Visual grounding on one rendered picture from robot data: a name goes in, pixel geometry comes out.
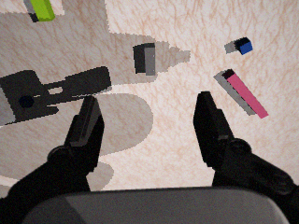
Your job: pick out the small blue cube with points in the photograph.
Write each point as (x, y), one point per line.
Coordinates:
(26, 101)
(244, 46)

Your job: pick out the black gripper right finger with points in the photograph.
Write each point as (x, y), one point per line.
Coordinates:
(234, 163)

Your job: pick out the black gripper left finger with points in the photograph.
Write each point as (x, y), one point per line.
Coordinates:
(66, 167)

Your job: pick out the pink rod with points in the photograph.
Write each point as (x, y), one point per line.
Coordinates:
(241, 88)

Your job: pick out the lime green rod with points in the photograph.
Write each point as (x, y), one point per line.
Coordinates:
(43, 10)

